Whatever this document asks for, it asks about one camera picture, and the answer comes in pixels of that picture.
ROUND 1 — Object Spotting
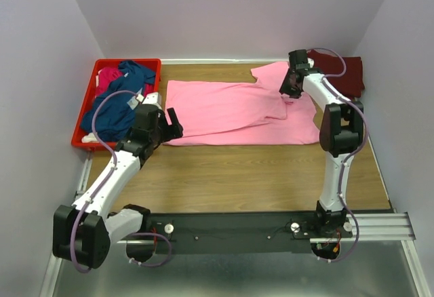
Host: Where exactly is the pink t-shirt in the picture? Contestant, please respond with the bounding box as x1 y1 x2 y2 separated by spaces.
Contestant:
165 62 319 146

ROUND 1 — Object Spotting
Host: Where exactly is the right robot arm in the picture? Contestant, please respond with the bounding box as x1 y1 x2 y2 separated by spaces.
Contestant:
279 49 367 237

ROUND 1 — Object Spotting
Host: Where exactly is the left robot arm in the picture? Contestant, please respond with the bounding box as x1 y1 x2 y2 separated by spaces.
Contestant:
52 104 183 273

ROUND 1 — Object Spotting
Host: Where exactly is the navy blue t-shirt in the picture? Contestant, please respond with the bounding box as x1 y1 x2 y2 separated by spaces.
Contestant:
77 59 161 142

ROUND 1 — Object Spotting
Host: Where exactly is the red plastic bin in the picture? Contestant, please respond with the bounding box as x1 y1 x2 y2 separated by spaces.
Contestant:
70 58 163 150

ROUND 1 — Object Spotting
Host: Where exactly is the white garment piece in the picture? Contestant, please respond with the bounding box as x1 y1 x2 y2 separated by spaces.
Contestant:
81 133 98 143

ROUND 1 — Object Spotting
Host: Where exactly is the magenta t-shirt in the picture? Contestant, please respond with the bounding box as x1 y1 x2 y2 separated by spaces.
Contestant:
95 64 156 97

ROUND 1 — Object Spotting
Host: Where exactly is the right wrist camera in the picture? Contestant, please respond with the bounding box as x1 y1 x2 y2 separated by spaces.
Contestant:
308 58 315 68

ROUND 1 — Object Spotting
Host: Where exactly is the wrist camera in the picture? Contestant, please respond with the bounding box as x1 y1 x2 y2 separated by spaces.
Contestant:
308 58 315 68
134 92 161 108

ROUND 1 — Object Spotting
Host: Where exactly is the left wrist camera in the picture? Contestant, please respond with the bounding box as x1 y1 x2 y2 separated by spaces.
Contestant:
134 92 161 108

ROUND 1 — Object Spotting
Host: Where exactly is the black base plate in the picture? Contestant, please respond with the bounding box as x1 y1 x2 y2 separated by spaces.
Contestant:
146 211 353 254

